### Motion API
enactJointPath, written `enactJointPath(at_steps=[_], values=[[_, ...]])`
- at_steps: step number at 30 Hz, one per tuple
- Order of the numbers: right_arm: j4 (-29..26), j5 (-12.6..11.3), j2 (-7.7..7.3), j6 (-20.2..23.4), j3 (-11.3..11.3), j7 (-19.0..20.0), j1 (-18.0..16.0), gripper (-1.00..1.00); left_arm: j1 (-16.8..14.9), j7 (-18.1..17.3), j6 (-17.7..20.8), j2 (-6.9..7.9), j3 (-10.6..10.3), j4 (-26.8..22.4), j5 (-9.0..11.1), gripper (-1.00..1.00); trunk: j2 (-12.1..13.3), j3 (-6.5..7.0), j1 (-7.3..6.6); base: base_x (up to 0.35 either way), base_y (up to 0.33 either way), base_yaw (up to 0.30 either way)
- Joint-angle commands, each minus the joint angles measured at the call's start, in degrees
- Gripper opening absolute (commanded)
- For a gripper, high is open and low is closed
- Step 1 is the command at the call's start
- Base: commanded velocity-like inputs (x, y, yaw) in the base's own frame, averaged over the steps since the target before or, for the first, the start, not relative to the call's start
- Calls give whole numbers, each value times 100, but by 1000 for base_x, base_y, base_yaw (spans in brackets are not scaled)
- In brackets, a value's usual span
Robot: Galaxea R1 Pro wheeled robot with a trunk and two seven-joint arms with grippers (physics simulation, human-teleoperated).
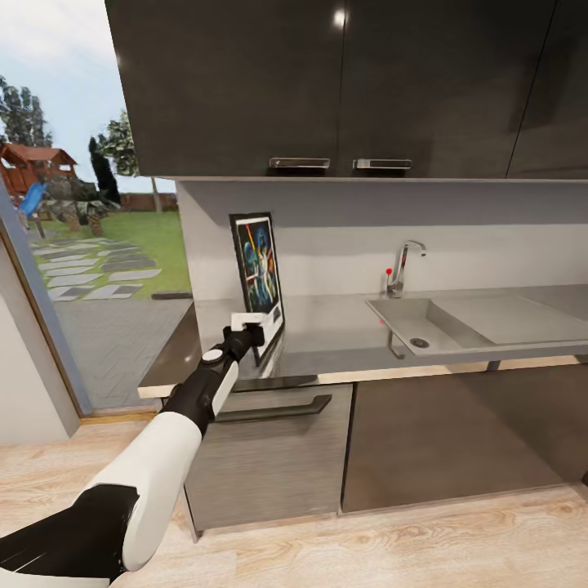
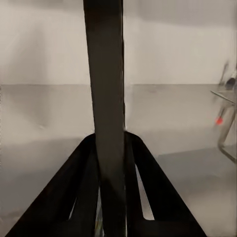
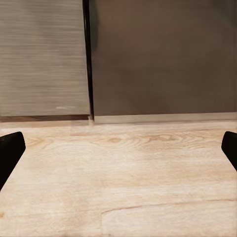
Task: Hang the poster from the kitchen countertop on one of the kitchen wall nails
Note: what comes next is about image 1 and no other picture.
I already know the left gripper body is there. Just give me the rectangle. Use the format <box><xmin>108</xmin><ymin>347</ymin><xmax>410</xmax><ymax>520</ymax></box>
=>
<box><xmin>223</xmin><ymin>324</ymin><xmax>265</xmax><ymax>352</ymax></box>

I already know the poster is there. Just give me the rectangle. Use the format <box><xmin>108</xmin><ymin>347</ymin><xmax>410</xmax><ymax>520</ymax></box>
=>
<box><xmin>229</xmin><ymin>212</ymin><xmax>285</xmax><ymax>367</ymax></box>

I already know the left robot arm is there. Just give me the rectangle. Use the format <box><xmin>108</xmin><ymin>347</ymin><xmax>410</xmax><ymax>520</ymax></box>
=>
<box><xmin>0</xmin><ymin>313</ymin><xmax>268</xmax><ymax>588</ymax></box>

